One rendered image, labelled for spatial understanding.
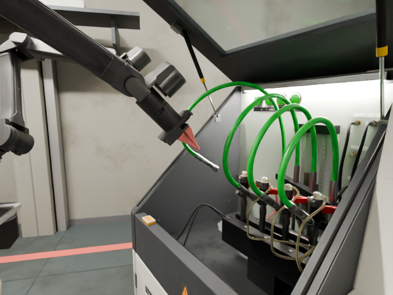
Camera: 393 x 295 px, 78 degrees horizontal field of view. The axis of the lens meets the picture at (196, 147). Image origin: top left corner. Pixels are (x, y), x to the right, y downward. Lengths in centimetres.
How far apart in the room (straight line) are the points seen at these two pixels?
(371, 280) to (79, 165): 283
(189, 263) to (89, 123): 247
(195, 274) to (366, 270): 36
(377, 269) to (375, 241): 5
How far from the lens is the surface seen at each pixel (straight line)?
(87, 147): 301
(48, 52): 110
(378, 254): 63
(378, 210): 62
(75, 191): 316
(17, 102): 109
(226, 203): 123
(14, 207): 96
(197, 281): 66
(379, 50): 66
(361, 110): 90
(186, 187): 106
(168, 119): 60
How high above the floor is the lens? 134
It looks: 9 degrees down
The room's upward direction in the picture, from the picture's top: straight up
